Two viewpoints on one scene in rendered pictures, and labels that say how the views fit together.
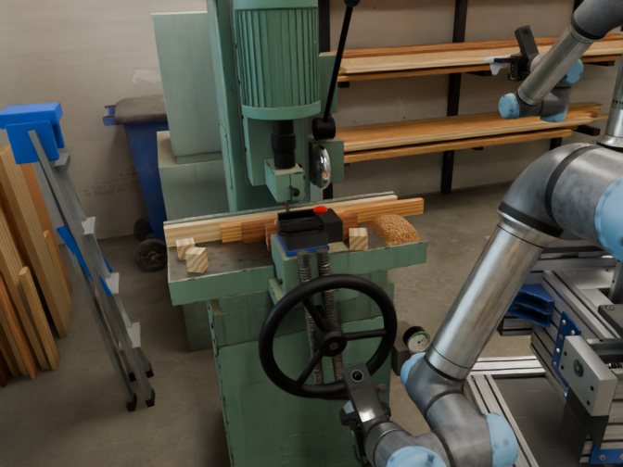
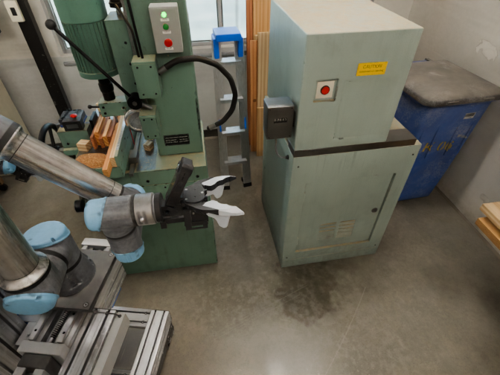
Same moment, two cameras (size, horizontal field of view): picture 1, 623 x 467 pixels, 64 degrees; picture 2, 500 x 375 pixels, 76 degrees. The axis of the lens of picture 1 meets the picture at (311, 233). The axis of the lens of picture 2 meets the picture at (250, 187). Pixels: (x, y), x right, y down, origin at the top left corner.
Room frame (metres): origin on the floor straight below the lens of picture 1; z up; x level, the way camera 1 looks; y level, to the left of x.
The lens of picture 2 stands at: (1.93, -1.25, 1.75)
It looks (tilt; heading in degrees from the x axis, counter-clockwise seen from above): 42 degrees down; 96
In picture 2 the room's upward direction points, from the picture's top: straight up
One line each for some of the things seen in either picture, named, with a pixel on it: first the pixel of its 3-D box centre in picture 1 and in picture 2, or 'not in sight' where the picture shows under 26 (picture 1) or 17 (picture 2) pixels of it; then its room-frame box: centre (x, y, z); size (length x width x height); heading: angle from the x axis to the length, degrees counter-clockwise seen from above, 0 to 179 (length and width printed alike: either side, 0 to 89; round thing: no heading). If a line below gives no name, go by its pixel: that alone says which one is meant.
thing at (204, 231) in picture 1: (286, 220); (123, 126); (1.17, 0.06, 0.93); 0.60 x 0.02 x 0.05; 105
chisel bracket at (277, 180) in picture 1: (285, 181); (117, 107); (1.17, 0.06, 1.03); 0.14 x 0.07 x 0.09; 15
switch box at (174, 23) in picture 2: not in sight; (167, 28); (1.49, 0.00, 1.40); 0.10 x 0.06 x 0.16; 15
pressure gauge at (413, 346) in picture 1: (415, 341); (81, 207); (1.01, -0.25, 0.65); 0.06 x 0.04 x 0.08; 105
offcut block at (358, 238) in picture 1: (358, 238); (84, 145); (1.05, -0.11, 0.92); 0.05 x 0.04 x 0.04; 177
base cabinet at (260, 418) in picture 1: (288, 372); (164, 204); (1.26, 0.09, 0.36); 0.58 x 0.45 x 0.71; 15
